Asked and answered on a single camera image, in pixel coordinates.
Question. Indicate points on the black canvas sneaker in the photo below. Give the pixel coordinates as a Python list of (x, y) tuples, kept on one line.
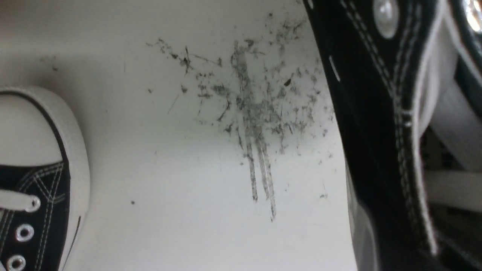
[(405, 82), (45, 180)]

